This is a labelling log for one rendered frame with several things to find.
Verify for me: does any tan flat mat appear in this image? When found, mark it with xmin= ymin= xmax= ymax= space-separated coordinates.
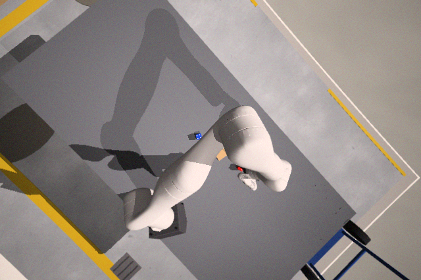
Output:
xmin=217 ymin=148 xmax=227 ymax=160

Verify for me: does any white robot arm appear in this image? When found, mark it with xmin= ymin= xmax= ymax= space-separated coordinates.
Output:
xmin=123 ymin=106 xmax=291 ymax=232

